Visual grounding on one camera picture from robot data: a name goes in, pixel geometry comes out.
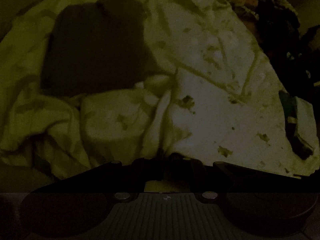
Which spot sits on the white patterned small garment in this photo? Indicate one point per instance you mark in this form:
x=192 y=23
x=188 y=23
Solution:
x=217 y=98

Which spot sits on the dark cloth item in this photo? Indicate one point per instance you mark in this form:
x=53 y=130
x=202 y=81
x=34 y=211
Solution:
x=97 y=47

